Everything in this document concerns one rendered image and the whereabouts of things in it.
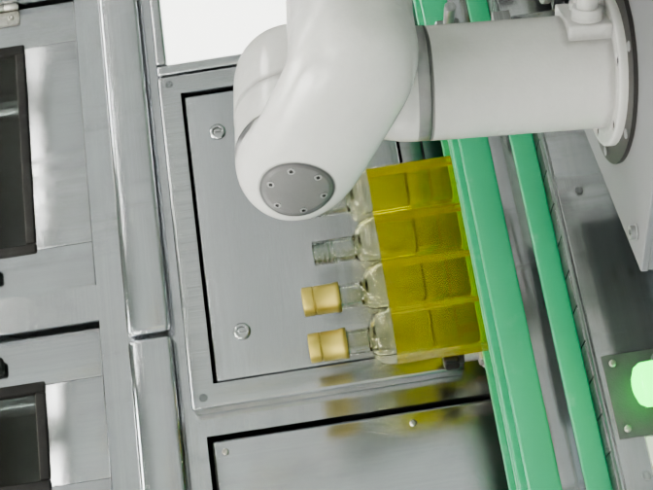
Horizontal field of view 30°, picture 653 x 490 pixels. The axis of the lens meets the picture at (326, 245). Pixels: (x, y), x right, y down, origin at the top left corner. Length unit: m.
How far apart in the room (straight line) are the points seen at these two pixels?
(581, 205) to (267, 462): 0.52
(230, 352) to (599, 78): 0.71
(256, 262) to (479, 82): 0.66
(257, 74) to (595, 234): 0.46
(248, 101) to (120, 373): 0.69
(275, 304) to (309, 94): 0.71
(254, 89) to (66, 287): 0.74
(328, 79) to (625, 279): 0.51
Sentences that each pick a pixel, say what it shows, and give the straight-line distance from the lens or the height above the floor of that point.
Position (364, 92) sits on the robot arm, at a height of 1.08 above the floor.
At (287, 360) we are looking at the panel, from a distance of 1.53.
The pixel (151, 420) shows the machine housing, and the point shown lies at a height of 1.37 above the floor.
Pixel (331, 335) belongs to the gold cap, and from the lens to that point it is 1.38.
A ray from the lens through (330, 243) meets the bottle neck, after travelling 1.42.
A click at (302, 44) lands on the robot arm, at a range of 0.86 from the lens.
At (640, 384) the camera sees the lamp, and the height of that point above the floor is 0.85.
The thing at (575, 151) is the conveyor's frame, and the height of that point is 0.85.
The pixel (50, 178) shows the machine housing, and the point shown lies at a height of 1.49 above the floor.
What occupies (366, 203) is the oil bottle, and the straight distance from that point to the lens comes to 1.42.
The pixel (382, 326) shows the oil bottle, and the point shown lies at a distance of 1.37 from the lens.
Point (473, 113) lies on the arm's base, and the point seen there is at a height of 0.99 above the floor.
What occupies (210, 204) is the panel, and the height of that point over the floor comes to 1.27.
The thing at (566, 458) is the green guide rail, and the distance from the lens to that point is 1.24.
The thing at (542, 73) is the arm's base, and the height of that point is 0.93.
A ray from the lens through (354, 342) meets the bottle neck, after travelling 1.38.
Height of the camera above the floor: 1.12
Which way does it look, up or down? level
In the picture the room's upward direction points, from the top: 99 degrees counter-clockwise
